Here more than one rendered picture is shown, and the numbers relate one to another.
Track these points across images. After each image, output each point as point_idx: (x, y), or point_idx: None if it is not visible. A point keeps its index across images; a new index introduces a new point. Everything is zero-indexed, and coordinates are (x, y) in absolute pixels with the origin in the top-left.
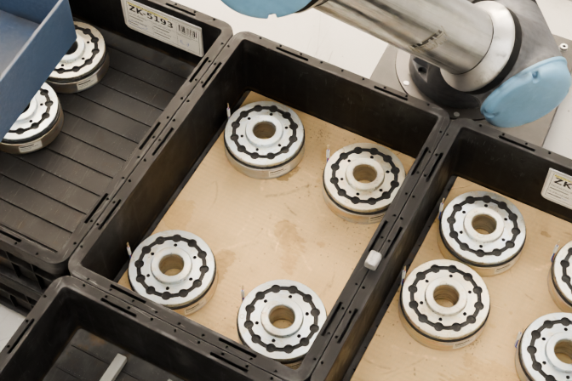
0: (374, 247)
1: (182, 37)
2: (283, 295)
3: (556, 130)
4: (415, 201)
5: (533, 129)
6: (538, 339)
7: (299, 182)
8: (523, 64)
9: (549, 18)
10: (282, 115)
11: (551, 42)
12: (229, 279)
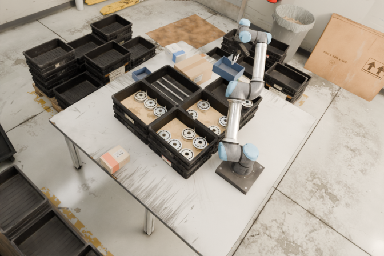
0: (196, 119)
1: None
2: (195, 115)
3: (227, 183)
4: (203, 127)
5: (225, 172)
6: (178, 142)
7: (216, 126)
8: (224, 144)
9: (257, 194)
10: None
11: (229, 152)
12: (201, 113)
